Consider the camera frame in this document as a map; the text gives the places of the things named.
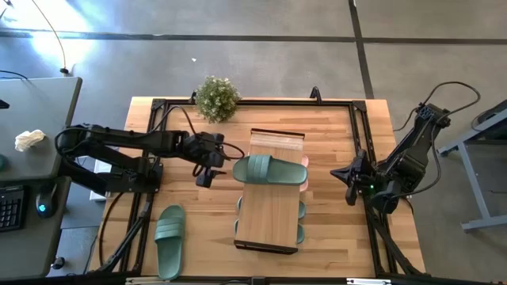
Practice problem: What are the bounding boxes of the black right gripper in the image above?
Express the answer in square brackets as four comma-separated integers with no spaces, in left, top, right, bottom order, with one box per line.
[330,149,379,206]

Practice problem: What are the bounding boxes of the green rubber slide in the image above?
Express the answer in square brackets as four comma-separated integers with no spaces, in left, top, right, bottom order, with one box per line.
[233,218,306,245]
[236,196,307,220]
[154,203,187,281]
[231,154,309,186]

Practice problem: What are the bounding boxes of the wooden shelf with black frame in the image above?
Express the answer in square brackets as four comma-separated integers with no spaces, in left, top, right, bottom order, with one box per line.
[233,127,307,255]

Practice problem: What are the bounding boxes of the small potted green plant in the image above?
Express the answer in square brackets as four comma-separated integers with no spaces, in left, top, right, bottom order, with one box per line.
[193,75,242,124]

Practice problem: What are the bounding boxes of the silver aluminium bar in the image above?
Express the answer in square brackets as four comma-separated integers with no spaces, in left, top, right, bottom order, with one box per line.
[346,278,391,285]
[125,276,170,285]

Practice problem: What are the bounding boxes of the grey metal table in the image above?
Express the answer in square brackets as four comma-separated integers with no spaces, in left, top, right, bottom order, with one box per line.
[437,98,507,233]

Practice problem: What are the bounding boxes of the black computer mouse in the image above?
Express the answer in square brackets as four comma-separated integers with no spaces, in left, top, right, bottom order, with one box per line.
[35,184,59,219]

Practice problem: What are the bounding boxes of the light grey desk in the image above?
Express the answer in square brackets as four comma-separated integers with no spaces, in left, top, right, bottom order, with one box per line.
[0,76,83,183]

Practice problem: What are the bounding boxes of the crumpled white tissue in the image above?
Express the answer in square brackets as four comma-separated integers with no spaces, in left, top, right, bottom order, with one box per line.
[14,129,47,153]

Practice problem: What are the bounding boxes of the black keyboard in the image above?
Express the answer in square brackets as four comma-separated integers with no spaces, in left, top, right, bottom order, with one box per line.
[0,185,25,234]

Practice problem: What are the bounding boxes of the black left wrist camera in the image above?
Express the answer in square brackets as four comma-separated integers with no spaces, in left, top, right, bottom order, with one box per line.
[195,168,218,189]

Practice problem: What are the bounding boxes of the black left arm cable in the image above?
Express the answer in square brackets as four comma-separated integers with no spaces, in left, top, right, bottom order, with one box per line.
[150,104,246,162]

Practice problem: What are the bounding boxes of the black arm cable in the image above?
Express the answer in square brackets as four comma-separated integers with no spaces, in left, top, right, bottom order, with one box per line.
[150,104,246,162]
[394,81,482,199]

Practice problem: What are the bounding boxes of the black aluminium table frame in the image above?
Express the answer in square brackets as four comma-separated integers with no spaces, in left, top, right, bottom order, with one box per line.
[93,85,427,278]

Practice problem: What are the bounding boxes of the black curved floor cable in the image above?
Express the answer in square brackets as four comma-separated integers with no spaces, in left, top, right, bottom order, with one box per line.
[97,192,124,267]

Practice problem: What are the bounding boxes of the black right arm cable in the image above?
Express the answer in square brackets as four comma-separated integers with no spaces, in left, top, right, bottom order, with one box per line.
[394,81,482,199]

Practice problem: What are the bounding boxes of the thin black floor cable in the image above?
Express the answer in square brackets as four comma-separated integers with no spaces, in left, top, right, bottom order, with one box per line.
[30,0,71,77]

